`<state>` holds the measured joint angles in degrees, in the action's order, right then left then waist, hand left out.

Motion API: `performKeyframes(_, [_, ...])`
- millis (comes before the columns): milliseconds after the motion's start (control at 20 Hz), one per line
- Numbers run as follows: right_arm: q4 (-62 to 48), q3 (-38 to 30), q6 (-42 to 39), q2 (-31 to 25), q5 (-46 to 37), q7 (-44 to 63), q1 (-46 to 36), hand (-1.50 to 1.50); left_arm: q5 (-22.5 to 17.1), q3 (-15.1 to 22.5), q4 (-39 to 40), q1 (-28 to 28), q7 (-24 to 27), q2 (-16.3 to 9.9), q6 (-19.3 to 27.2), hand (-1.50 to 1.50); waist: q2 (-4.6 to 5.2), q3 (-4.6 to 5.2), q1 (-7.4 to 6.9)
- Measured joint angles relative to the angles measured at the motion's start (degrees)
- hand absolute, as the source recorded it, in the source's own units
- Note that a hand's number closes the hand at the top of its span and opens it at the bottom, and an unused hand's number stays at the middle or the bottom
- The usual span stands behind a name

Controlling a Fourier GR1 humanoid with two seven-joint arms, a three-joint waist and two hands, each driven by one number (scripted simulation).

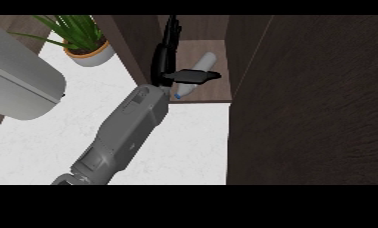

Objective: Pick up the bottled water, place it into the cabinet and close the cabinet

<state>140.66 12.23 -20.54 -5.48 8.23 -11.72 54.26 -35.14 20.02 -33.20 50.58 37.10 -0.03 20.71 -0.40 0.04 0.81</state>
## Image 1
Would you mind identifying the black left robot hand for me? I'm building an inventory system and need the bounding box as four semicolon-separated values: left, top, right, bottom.
148;15;222;88

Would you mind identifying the clear plastic water bottle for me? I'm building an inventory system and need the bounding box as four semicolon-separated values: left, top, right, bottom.
172;51;218;100

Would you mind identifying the dark wooden cabinet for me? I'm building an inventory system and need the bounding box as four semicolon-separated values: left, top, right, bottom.
91;15;273;104

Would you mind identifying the dark wooden cabinet door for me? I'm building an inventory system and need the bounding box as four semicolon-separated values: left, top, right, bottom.
224;15;378;186

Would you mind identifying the green potted plant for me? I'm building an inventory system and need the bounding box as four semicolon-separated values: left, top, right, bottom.
5;15;116;68

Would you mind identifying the pale grey appliance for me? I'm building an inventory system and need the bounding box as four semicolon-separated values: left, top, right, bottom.
0;27;67;121

